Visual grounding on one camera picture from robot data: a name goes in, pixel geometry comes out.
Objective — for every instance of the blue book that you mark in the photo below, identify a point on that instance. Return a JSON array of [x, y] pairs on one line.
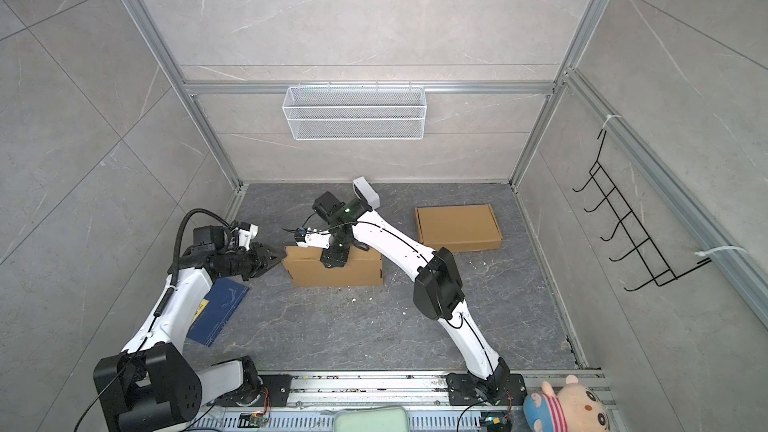
[[215, 310]]

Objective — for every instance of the white wire mesh basket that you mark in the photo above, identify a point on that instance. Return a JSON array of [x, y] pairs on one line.
[[338, 113]]

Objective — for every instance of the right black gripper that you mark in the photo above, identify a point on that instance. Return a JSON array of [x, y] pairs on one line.
[[333, 258]]

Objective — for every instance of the black wire hook rack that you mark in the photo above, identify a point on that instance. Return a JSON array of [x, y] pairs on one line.
[[658, 271]]

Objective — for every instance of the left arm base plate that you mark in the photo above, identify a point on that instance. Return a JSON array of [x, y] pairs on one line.
[[274, 390]]

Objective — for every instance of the white digital clock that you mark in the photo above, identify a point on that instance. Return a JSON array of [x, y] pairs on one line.
[[366, 193]]

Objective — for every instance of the pale green box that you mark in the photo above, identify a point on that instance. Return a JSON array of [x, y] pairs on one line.
[[385, 419]]

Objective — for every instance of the aluminium rail base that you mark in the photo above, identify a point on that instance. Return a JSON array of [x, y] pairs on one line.
[[316, 397]]

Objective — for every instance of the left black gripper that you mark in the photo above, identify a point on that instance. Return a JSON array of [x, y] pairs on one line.
[[260, 259]]

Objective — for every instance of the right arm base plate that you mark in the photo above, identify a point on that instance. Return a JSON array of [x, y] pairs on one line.
[[465, 389]]

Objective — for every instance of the pink plush pig toy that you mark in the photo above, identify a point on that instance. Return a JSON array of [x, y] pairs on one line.
[[574, 408]]

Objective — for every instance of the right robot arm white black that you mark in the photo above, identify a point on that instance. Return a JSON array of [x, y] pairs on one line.
[[438, 288]]

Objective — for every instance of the cardboard sheet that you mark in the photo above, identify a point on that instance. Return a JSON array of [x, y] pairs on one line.
[[363, 268]]

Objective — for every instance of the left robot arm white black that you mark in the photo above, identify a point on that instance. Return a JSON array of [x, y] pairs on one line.
[[149, 385]]

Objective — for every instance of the cardboard box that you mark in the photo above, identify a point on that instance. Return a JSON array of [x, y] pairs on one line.
[[466, 228]]

